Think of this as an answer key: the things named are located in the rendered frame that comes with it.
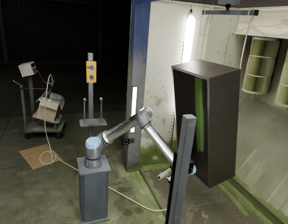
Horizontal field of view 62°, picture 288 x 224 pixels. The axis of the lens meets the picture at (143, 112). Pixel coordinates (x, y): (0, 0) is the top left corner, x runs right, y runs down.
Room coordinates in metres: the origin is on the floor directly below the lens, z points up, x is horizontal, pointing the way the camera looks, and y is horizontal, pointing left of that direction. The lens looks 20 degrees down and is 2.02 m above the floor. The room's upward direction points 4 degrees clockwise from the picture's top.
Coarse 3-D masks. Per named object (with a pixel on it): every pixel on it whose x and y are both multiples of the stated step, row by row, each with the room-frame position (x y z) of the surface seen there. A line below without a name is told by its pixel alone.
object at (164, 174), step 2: (170, 168) 2.20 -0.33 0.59; (166, 170) 2.16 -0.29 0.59; (168, 170) 2.17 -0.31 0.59; (170, 170) 2.18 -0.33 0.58; (160, 172) 2.10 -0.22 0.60; (162, 172) 2.13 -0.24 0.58; (164, 172) 2.11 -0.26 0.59; (166, 172) 2.13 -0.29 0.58; (168, 172) 2.15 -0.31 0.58; (170, 172) 2.17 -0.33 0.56; (160, 174) 2.08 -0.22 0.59; (162, 174) 2.08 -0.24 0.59; (164, 174) 2.10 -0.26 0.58; (166, 174) 2.12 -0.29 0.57; (168, 174) 2.13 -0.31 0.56; (160, 176) 2.05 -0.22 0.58; (162, 176) 2.07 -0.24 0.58; (164, 176) 2.09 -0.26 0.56; (166, 176) 2.10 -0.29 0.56; (158, 178) 2.06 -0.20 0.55; (160, 178) 2.05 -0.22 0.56; (162, 178) 2.06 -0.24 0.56; (166, 178) 2.12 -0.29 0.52; (168, 180) 2.11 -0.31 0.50; (168, 182) 2.10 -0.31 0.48
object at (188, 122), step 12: (192, 120) 1.00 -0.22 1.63; (180, 132) 1.03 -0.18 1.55; (192, 132) 1.00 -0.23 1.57; (180, 144) 1.02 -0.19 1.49; (192, 144) 1.01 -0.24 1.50; (180, 156) 1.01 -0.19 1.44; (180, 168) 0.99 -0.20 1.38; (180, 180) 0.99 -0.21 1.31; (180, 192) 1.00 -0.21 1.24; (180, 204) 1.00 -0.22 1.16; (180, 216) 1.01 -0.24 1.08
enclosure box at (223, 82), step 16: (176, 64) 2.53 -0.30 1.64; (192, 64) 2.46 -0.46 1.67; (208, 64) 2.40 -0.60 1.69; (176, 80) 2.55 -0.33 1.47; (192, 80) 2.65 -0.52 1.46; (208, 80) 1.99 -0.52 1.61; (224, 80) 2.06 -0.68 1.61; (176, 96) 2.56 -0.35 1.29; (192, 96) 2.66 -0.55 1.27; (208, 96) 2.00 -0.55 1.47; (224, 96) 2.07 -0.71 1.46; (176, 112) 2.57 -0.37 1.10; (192, 112) 2.67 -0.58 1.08; (208, 112) 2.02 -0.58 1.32; (224, 112) 2.09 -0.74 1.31; (176, 128) 2.56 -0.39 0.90; (208, 128) 2.03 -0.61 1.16; (224, 128) 2.11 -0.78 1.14; (208, 144) 2.05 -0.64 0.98; (224, 144) 2.12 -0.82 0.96; (208, 160) 2.07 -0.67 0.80; (224, 160) 2.14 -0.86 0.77; (208, 176) 2.09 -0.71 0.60; (224, 176) 2.16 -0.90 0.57
